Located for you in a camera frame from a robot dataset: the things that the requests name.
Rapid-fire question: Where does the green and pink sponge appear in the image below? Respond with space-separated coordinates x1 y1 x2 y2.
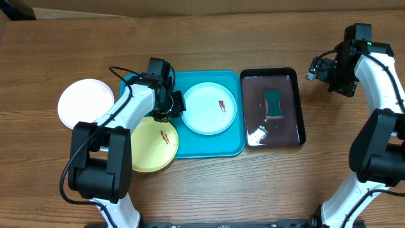
264 90 284 120

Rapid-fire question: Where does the light blue plate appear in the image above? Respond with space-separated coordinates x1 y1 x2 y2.
182 82 237 136

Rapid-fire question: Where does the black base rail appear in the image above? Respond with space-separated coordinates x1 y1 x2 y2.
84 218 365 228

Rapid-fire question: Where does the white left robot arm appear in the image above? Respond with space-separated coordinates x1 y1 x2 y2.
59 73 185 227

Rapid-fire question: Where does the yellow plate with stain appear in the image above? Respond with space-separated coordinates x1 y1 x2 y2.
131 117 179 173

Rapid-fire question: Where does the brown cardboard backdrop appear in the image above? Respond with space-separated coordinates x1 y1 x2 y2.
21 0 404 16

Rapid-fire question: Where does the dark object top left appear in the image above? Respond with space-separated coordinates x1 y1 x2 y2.
1 0 36 21

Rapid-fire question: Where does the black rectangular water tray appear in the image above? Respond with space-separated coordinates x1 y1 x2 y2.
240 67 306 148

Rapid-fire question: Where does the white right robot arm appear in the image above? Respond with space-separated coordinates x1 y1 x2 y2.
306 39 404 228

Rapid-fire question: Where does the pink plate with red stain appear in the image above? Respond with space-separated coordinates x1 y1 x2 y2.
58 79 115 129

